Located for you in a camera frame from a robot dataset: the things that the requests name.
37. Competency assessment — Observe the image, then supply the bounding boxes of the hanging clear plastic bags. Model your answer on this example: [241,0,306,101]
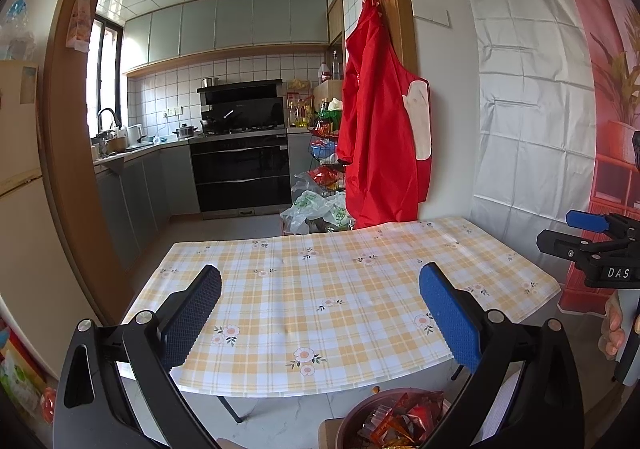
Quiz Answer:
[0,0,36,60]

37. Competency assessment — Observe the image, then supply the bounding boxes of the yellow checked tablecloth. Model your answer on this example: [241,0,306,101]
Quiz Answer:
[122,216,563,397]

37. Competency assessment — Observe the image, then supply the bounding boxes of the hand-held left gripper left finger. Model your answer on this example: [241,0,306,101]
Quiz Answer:
[52,265,223,449]

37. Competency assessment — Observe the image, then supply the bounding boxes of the grey base cabinets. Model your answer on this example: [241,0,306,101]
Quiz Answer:
[95,139,201,275]

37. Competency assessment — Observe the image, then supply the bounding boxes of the person's right hand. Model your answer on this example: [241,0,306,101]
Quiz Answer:
[598,289,625,360]

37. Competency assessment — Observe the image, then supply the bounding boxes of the hanging printed packet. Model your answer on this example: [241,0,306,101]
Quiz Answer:
[65,0,92,52]

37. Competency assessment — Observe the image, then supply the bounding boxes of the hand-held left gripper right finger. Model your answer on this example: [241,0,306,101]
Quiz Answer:
[418,262,586,449]

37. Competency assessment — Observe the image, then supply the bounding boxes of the white backdrop sheet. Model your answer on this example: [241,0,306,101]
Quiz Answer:
[462,0,601,275]

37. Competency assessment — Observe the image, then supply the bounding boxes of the black built-in oven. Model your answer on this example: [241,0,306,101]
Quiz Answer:
[189,129,292,220]

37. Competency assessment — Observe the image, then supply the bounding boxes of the green white plastic bag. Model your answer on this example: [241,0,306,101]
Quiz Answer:
[280,189,356,236]

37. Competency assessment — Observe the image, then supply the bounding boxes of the black table leg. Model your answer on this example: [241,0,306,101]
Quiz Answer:
[217,394,246,425]

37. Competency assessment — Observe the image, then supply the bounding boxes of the kitchen window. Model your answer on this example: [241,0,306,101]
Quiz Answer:
[86,14,125,140]

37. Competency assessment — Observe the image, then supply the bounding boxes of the red apron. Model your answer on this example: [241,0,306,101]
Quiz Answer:
[336,0,433,230]

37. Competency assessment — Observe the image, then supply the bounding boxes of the beige fridge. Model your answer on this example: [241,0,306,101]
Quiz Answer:
[0,59,61,380]

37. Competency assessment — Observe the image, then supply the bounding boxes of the wooden side cabinet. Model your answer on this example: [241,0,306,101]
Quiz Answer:
[312,79,346,114]

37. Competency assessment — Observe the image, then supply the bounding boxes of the grey wall cabinets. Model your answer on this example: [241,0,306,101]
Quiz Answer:
[122,0,330,64]

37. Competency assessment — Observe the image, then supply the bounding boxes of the black wire storage rack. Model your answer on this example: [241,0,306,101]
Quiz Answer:
[305,124,351,210]

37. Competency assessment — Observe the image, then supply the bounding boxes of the steel sink faucet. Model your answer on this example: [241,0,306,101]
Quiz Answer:
[96,108,121,140]

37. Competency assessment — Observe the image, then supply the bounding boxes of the red snack bag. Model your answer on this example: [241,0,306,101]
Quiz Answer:
[306,165,346,187]

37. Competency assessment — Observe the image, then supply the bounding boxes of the wooden door frame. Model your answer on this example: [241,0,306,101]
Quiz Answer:
[40,0,418,325]

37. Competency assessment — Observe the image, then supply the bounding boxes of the colourful packages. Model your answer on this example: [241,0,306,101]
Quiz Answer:
[0,324,56,425]

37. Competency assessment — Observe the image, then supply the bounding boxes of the maroon round bin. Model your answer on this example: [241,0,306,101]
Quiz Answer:
[338,388,453,449]

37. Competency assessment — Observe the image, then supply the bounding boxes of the black range hood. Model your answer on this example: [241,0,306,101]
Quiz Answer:
[196,79,283,130]

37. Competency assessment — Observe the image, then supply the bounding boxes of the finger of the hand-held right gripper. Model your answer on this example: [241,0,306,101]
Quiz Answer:
[536,229,606,261]
[566,210,640,237]

